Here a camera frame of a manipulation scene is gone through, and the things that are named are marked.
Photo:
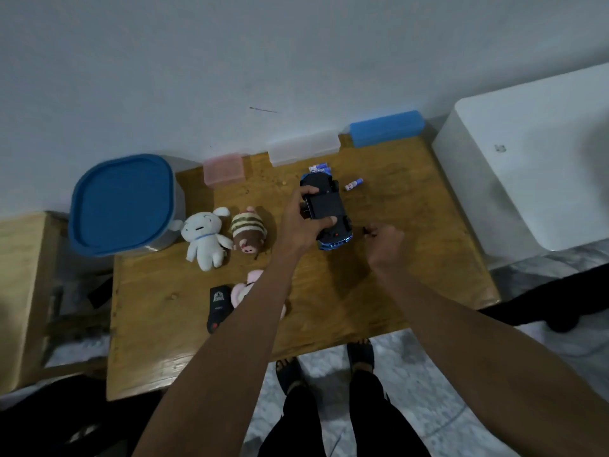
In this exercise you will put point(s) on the white plush dog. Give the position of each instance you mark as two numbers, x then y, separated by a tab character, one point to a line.
202	237

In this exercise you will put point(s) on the person's right black sandal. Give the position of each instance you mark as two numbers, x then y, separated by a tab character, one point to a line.
360	356

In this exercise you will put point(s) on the person's left hand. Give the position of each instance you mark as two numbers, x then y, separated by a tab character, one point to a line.
292	228

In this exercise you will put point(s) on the small black screwdriver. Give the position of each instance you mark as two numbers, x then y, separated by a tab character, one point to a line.
367	230

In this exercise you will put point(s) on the blue plastic case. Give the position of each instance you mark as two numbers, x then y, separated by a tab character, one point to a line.
387	128

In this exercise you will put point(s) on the light wooden side table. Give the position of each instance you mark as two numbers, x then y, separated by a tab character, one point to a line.
28	290

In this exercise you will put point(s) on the pink flower plush panda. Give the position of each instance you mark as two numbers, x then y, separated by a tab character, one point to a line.
242	292

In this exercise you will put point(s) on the person's right hand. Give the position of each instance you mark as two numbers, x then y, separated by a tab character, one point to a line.
386	249

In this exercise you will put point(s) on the person's black sandal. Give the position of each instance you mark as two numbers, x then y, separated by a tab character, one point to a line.
360	356
289	376

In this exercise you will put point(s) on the blue toy car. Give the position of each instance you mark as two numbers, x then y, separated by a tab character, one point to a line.
326	204

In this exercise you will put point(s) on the translucent white plastic case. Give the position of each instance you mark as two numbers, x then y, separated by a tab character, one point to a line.
304	148

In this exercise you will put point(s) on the person's black trousers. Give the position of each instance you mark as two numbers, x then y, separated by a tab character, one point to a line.
380	423

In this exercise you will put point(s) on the blue white battery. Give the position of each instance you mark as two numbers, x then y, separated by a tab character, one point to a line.
318	166
322	170
354	185

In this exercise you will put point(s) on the white cabinet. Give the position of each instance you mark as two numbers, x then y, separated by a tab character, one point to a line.
533	161

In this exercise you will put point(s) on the person's left forearm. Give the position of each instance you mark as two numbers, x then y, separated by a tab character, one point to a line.
228	366

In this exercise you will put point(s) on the blue lidded plastic container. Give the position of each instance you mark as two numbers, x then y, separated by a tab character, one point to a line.
119	204

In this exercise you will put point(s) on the person's left black sandal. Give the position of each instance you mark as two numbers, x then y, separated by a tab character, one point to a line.
289	376

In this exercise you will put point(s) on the person's right forearm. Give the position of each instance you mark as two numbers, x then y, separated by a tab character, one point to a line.
485	366

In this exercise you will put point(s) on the brown striped plush pig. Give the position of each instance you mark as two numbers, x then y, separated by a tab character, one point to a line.
247	230

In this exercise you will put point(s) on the black object under side table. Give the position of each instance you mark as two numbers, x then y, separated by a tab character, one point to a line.
101	292

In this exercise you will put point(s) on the small pink plastic case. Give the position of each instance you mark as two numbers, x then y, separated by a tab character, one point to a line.
223	171

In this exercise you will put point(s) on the black remote control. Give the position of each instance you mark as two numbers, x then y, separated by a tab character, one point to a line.
219	309

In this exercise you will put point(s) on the black stand base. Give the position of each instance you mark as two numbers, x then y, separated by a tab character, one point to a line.
561	309

